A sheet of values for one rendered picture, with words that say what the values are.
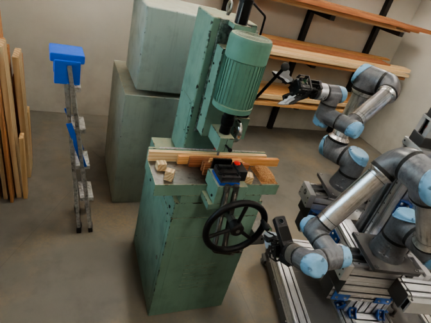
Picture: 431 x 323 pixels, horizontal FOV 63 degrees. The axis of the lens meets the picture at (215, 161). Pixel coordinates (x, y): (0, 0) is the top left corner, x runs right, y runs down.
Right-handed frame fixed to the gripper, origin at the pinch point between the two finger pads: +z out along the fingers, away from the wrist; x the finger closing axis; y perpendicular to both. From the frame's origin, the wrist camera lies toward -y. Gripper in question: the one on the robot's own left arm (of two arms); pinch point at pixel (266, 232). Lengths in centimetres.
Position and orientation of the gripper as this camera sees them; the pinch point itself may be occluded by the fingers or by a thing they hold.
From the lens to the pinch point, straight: 148.4
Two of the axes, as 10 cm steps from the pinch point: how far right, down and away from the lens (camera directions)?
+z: -3.4, -0.8, 9.4
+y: 0.1, 10.0, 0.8
